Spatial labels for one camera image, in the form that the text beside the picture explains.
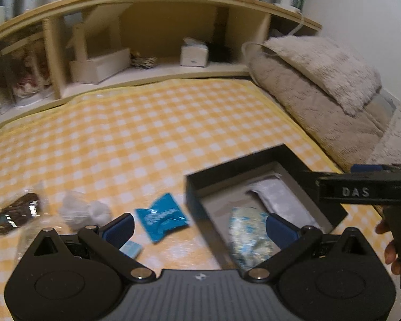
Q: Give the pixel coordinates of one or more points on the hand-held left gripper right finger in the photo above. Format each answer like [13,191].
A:
[280,231]

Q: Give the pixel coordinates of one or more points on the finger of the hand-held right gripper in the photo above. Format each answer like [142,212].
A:
[371,168]

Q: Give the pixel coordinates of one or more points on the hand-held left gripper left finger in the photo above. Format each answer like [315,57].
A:
[119,228]

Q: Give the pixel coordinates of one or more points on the small light blue packet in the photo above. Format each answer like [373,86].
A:
[132,249]

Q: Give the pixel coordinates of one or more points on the white plastic bag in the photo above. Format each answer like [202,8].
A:
[83,210]

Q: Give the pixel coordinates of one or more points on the black cardboard box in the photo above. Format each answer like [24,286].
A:
[207,187]

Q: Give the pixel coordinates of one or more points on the person's right hand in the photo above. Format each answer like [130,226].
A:
[391,252]

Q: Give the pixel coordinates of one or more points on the blue yellow patterned packet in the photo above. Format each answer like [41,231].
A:
[250,234]

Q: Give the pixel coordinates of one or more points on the white packet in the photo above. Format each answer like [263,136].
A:
[280,197]

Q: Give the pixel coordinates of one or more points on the beige quilted blanket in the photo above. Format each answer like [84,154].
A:
[314,113]

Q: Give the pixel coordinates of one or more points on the yellow checked blanket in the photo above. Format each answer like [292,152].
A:
[137,133]

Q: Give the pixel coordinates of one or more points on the beige fluffy throw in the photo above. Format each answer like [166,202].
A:
[320,63]

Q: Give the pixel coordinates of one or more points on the white wooden box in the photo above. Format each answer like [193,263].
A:
[98,67]

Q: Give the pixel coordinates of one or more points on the striped fabric item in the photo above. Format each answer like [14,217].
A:
[143,61]

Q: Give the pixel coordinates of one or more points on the clear display case with dolls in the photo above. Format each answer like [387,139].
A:
[28,73]

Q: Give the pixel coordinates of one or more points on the white tissue box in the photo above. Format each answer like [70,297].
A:
[193,53]

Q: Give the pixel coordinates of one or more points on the wooden headboard shelf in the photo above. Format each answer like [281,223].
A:
[160,16]

